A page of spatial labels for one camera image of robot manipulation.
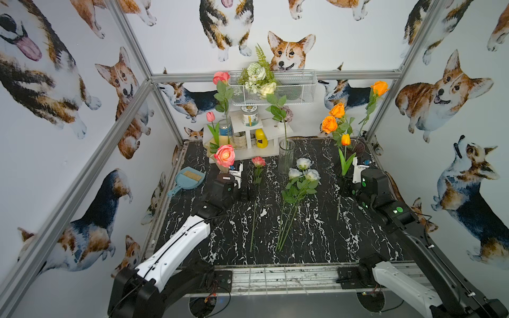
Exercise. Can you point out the white green artificial bouquet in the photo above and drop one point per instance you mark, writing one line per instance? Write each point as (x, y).
(257, 77)

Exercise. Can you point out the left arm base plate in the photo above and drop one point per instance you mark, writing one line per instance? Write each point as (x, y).
(219, 281)

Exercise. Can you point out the white rose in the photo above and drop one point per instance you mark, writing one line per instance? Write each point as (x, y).
(307, 186)
(304, 164)
(289, 200)

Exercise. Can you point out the teal dustpan with brush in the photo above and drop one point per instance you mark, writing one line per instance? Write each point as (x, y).
(188, 178)

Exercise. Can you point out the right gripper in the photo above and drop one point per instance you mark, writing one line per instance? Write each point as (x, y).
(350, 187)

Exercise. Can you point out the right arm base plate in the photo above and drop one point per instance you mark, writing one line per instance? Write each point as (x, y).
(356, 277)

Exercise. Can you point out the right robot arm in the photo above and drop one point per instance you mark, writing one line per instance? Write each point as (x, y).
(451, 294)

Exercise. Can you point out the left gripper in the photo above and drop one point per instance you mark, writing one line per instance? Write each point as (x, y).
(246, 187)

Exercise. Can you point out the white wire basket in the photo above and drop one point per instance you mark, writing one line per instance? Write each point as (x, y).
(298, 86)

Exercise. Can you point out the orange rose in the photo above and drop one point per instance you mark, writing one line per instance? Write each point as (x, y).
(339, 111)
(329, 124)
(378, 89)

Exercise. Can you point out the white wooden shelf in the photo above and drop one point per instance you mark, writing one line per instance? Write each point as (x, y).
(274, 132)

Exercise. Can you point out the cream rose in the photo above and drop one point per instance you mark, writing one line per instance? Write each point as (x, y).
(276, 108)

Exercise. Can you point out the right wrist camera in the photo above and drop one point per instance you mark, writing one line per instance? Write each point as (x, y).
(358, 166)

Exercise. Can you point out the woven small jar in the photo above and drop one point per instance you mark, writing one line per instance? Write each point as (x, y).
(240, 140)

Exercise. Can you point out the orange tulip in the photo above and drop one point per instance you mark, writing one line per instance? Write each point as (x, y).
(345, 181)

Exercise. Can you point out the yellow bottle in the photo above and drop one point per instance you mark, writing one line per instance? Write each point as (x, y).
(261, 139)

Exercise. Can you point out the small pink potted flower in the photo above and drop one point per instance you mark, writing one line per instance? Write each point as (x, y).
(289, 114)

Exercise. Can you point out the clear glass cylinder vase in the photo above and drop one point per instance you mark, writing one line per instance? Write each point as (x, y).
(286, 155)

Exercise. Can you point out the yellow fluted vase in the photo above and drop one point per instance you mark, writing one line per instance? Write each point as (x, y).
(209, 153)

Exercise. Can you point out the pink tulip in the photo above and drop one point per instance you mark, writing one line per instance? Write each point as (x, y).
(215, 131)

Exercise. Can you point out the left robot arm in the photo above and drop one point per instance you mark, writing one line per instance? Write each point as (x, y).
(152, 287)

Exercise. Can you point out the pink rose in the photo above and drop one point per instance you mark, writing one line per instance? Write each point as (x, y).
(224, 93)
(224, 157)
(259, 166)

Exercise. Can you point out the purple glass vase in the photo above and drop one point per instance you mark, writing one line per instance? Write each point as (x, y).
(347, 154)

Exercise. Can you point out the white lidded jar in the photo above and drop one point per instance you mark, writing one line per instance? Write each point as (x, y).
(250, 115)

